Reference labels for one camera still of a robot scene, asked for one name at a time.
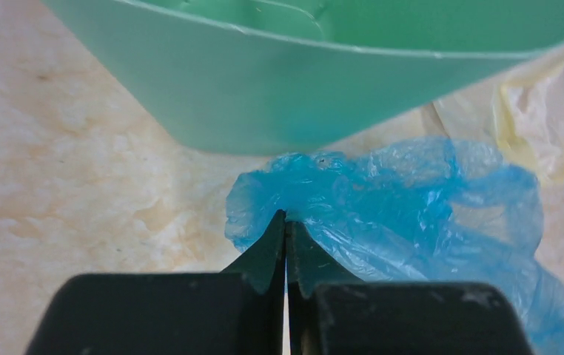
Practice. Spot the green plastic trash bin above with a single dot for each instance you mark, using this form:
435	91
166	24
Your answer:
267	77

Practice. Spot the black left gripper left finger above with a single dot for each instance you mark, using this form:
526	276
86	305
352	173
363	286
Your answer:
238	310

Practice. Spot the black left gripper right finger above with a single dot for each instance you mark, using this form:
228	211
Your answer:
331	311

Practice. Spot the blue plastic trash bag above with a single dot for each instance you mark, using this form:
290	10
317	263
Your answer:
425	209

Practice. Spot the clear yellow-edged plastic bag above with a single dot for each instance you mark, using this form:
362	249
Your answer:
521	112

